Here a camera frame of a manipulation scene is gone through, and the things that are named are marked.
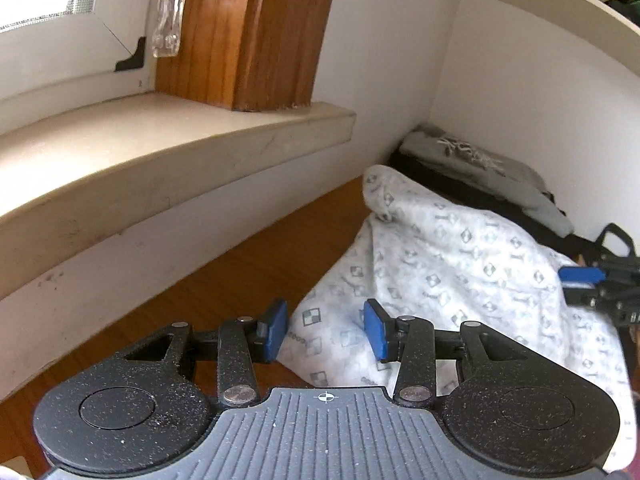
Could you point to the grey printed garment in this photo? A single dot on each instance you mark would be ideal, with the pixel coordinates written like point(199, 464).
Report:
point(490, 170)

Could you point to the white framed window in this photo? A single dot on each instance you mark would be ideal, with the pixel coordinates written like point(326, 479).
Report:
point(60, 20)

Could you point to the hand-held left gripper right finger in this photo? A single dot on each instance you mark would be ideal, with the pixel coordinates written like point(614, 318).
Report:
point(376, 330)

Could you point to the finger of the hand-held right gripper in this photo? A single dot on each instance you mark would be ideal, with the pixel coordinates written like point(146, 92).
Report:
point(582, 275)
point(600, 300)

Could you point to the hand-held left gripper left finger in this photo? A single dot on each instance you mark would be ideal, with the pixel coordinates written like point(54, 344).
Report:
point(276, 330)

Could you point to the wooden window trim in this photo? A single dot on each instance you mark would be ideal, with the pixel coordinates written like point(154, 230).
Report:
point(250, 35)

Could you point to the beige window sill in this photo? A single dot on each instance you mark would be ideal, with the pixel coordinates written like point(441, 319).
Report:
point(150, 150)

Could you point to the white diamond-patterned pajama garment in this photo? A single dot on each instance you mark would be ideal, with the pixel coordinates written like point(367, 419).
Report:
point(450, 280)

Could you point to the beige wall shelf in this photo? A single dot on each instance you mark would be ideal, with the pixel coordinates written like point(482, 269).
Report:
point(565, 5)

